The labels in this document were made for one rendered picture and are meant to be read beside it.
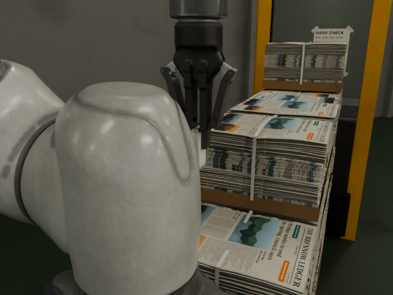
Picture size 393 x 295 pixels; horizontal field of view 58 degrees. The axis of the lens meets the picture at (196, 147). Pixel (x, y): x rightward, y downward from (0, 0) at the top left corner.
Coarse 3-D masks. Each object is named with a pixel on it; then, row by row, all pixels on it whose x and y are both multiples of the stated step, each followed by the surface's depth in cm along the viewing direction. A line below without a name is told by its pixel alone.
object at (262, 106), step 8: (240, 104) 139; (248, 104) 139; (256, 104) 139; (264, 104) 139; (272, 104) 139; (280, 104) 139; (288, 104) 139; (296, 104) 140; (304, 104) 140; (312, 104) 139; (320, 104) 140; (328, 104) 140; (336, 104) 140; (256, 112) 126; (264, 112) 125; (272, 112) 125; (280, 112) 125; (288, 112) 124; (296, 112) 124; (304, 112) 124; (312, 112) 124; (320, 112) 124; (328, 112) 124; (336, 112) 124
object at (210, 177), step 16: (224, 128) 105; (240, 128) 106; (224, 144) 102; (240, 144) 101; (208, 160) 106; (224, 160) 104; (240, 160) 102; (208, 176) 107; (224, 176) 105; (240, 176) 103; (240, 192) 105
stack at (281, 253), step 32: (224, 224) 98; (256, 224) 98; (288, 224) 98; (320, 224) 138; (224, 256) 83; (256, 256) 84; (288, 256) 84; (224, 288) 81; (256, 288) 78; (288, 288) 74
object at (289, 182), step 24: (288, 120) 116; (312, 120) 116; (288, 144) 95; (312, 144) 93; (264, 168) 99; (288, 168) 96; (312, 168) 94; (264, 192) 101; (288, 192) 98; (312, 192) 95
